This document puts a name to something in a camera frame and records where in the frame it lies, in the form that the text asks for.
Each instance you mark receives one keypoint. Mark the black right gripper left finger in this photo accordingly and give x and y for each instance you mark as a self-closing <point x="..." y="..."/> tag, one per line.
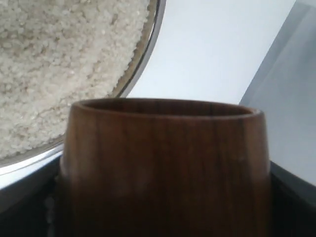
<point x="27" y="200"/>

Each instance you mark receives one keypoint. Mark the steel tray of rice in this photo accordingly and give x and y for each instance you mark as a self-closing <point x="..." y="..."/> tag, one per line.
<point x="56" y="52"/>

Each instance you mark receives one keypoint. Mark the brown wooden cup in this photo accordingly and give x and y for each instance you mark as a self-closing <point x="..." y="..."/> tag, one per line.
<point x="164" y="168"/>

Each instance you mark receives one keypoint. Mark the white backdrop curtain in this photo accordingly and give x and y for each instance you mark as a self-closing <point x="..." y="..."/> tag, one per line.
<point x="284" y="88"/>

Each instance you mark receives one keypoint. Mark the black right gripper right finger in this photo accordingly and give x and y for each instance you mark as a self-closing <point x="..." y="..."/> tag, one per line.
<point x="294" y="204"/>

